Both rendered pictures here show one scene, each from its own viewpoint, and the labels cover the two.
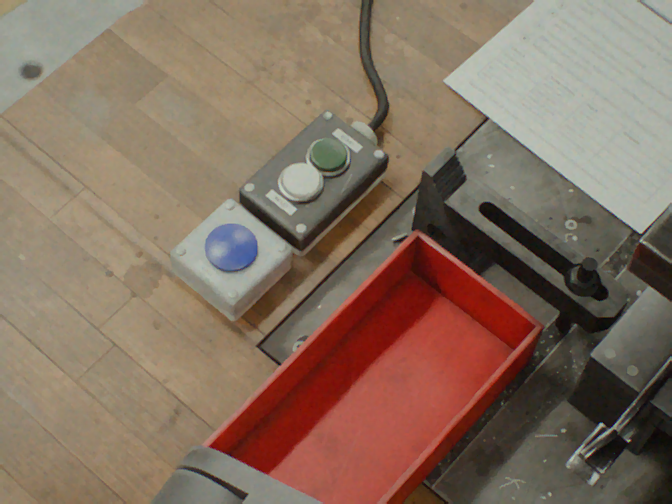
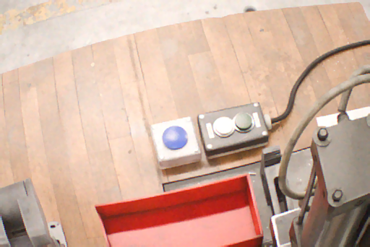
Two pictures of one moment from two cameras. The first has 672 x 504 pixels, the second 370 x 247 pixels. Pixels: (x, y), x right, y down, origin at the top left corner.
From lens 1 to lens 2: 61 cm
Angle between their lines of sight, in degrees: 21
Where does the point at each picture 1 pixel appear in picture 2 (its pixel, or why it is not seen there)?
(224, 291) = (159, 154)
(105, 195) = (148, 87)
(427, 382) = (215, 235)
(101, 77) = (183, 37)
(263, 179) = (210, 116)
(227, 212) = (185, 122)
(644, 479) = not seen: outside the picture
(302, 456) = (147, 232)
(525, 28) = (358, 115)
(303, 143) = (238, 110)
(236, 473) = (29, 189)
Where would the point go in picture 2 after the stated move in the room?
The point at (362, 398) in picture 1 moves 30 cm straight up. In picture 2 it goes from (186, 226) to (178, 144)
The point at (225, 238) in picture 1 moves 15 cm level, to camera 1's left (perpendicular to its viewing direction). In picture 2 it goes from (174, 132) to (107, 81)
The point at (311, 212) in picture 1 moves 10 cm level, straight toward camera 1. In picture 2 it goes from (219, 141) to (178, 188)
